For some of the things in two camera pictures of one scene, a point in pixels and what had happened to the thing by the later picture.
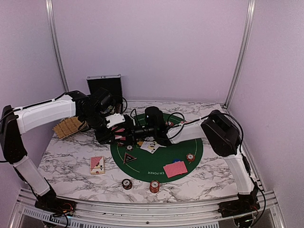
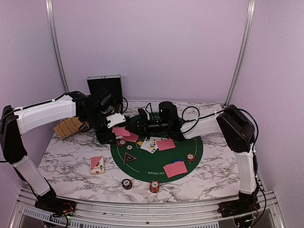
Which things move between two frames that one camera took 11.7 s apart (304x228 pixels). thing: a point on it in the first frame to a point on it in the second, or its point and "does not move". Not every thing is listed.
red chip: x=190 y=157 does not move
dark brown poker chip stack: x=127 y=184 does not move
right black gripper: x=129 y=131 to x=142 y=127
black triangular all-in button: x=128 y=157 does not move
